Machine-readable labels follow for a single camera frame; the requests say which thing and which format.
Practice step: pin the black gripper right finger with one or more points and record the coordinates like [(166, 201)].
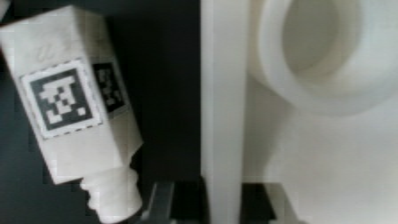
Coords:
[(268, 208)]

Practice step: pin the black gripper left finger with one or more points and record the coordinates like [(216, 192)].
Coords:
[(175, 205)]

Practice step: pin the white table leg centre left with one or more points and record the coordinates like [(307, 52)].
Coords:
[(65, 70)]

